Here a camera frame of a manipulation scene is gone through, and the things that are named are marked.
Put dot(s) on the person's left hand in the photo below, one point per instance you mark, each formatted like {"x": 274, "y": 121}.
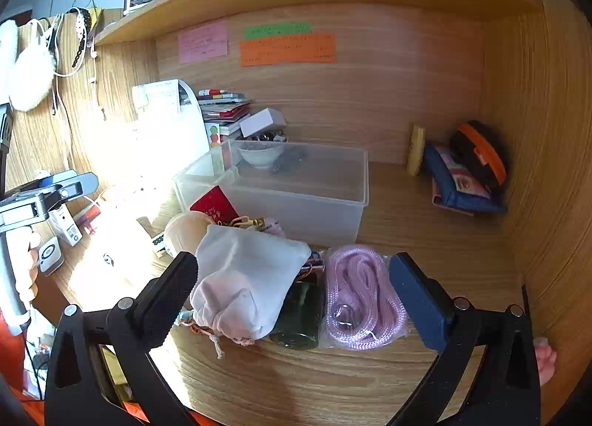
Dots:
{"x": 31, "y": 264}

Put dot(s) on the white file holder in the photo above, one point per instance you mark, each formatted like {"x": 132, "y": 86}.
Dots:
{"x": 171, "y": 116}

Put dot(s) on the pink wallet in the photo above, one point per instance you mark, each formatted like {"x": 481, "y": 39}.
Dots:
{"x": 444, "y": 202}

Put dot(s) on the wooden desktop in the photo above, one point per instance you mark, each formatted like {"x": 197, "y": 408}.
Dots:
{"x": 286, "y": 384}

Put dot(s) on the black and orange case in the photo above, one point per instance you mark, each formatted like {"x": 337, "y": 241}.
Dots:
{"x": 481, "y": 153}

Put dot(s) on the person's right hand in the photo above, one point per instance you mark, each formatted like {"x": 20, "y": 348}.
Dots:
{"x": 545, "y": 359}

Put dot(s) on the dark green glass bottle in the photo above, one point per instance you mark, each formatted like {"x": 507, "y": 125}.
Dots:
{"x": 298, "y": 315}

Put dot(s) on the small white charger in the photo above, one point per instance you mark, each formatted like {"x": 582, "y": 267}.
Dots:
{"x": 50, "y": 256}

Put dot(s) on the small brown bottle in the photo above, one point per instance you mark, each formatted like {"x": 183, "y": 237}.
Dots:
{"x": 128, "y": 0}

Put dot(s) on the box with coloured dots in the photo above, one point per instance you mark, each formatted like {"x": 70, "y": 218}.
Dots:
{"x": 215, "y": 135}

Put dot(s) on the stack of booklets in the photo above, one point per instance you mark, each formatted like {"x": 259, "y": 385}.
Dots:
{"x": 222, "y": 107}

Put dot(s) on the clear plastic storage box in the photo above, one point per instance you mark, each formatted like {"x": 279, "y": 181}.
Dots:
{"x": 296, "y": 190}

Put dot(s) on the red cloth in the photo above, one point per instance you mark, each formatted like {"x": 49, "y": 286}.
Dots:
{"x": 11, "y": 361}

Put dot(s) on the pink paper note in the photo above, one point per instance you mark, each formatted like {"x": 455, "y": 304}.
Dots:
{"x": 203, "y": 42}

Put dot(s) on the white fluffy pom-pom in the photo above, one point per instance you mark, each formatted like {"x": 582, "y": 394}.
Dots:
{"x": 30, "y": 70}

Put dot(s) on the black beaded headband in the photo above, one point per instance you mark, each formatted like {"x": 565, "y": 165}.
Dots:
{"x": 78, "y": 37}

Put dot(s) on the white bowl of beads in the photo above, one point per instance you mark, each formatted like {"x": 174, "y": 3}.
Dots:
{"x": 261, "y": 153}

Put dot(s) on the red envelope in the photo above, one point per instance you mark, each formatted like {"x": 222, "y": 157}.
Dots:
{"x": 215, "y": 208}

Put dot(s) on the blue pencil case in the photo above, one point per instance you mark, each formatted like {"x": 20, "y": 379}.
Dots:
{"x": 462, "y": 181}

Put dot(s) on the white printed box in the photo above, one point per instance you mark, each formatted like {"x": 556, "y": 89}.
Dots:
{"x": 67, "y": 225}

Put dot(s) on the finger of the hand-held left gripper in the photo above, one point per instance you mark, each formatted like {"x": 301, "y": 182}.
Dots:
{"x": 46, "y": 198}
{"x": 81, "y": 183}

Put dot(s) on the mahjong tile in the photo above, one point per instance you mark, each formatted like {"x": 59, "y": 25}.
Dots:
{"x": 158, "y": 243}

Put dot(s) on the orange paper note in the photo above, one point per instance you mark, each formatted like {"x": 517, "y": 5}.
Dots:
{"x": 286, "y": 50}

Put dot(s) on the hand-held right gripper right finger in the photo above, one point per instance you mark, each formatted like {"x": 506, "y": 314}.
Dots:
{"x": 418, "y": 301}

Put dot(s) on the pink round ornament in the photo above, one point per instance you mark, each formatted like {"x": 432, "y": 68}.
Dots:
{"x": 185, "y": 232}

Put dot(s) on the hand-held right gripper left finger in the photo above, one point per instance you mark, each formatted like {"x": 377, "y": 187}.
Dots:
{"x": 166, "y": 301}

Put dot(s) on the green paper note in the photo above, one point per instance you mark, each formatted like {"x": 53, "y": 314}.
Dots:
{"x": 277, "y": 31}

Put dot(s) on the small white box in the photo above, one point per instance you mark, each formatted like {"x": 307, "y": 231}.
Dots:
{"x": 263, "y": 121}

